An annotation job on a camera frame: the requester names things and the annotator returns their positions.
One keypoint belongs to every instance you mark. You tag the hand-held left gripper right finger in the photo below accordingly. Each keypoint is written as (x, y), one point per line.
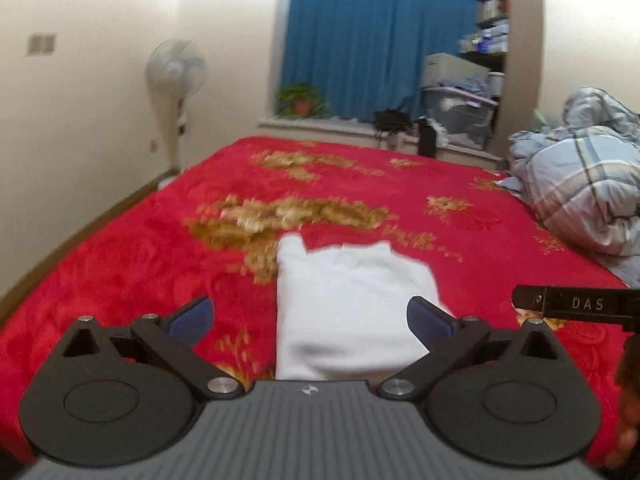
(423, 318)

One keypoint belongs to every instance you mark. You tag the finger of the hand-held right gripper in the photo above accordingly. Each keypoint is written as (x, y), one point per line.
(529, 301)

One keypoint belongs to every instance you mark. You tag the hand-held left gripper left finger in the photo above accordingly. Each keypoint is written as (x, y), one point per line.
(193, 318)

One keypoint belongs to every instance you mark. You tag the white small garment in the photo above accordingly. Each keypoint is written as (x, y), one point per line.
(345, 305)

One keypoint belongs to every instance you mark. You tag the folded clothes pile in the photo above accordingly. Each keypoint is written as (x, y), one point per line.
(487, 35)

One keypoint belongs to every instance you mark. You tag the person's right hand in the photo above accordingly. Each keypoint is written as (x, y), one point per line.
(631, 390)

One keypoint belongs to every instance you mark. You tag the red floral blanket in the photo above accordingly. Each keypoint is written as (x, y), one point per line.
(125, 260)

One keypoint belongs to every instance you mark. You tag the plaid blue grey quilt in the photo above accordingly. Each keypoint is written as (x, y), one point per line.
(580, 175)

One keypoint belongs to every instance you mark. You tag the small black container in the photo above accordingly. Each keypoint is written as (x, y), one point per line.
(427, 139)

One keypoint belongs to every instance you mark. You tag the clear plastic storage box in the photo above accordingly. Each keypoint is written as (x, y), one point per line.
(462, 117)

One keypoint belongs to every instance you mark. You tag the black bag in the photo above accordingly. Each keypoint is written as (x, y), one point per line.
(393, 121)

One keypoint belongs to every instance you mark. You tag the beige wardrobe shelf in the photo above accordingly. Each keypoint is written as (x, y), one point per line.
(522, 60)

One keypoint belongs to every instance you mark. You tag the potted green plant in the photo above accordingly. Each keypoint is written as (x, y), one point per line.
(301, 100)

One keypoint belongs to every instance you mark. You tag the white box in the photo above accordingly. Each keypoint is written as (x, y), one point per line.
(452, 67)

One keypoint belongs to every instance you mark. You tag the white standing fan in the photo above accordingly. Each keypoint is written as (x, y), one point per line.
(176, 72)

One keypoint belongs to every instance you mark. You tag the blue curtain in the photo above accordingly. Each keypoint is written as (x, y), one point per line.
(370, 35)

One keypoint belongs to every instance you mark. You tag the wall power outlet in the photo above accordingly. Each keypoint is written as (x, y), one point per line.
(154, 145)

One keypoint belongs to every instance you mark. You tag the wall switch panel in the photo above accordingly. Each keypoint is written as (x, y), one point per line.
(42, 43)

